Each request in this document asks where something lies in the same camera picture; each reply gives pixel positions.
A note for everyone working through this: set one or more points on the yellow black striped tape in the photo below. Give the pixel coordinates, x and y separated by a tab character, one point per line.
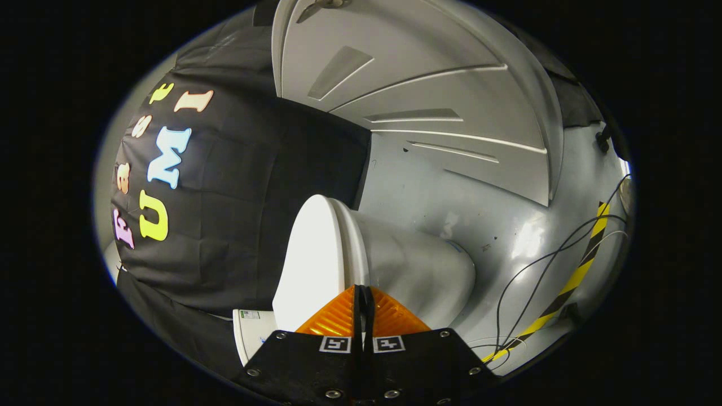
569	282

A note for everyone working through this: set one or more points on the white cabinet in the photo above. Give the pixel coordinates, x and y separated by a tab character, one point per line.
423	84

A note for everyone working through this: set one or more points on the white ceramic toilet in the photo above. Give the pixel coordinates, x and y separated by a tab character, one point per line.
417	265

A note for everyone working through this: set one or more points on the small black object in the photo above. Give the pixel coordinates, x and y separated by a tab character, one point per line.
603	140

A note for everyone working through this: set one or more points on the black backdrop cloth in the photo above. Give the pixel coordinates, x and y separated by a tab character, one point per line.
237	214

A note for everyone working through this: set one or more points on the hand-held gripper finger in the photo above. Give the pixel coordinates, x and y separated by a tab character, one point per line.
357	316
369	316

